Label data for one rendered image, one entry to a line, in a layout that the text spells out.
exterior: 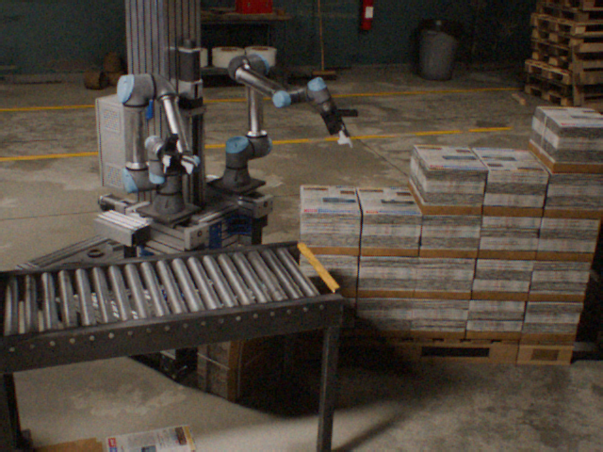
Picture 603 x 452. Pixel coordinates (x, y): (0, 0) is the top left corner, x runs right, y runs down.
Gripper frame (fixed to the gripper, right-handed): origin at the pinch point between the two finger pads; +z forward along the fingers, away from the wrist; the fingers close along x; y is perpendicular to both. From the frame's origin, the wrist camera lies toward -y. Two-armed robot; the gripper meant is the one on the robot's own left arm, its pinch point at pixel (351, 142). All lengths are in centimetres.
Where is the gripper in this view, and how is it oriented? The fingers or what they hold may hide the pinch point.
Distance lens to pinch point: 369.5
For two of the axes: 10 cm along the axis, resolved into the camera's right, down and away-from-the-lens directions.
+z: 4.6, 8.1, 3.6
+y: -8.9, 4.4, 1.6
